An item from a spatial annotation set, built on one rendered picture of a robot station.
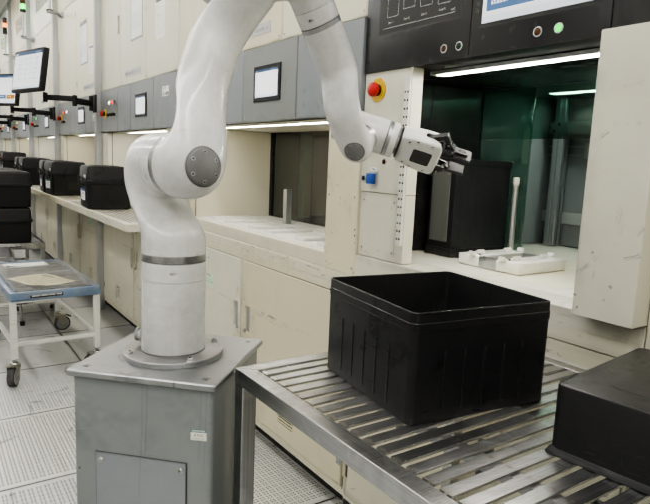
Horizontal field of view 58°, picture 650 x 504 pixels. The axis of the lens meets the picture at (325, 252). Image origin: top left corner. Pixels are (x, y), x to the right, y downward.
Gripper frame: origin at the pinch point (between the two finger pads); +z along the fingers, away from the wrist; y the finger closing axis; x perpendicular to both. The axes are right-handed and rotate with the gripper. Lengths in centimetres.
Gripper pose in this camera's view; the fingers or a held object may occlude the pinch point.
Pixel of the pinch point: (459, 161)
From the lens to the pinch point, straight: 146.6
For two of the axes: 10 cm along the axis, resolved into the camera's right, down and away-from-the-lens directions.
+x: 2.7, -7.9, 5.6
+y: 1.6, -5.3, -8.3
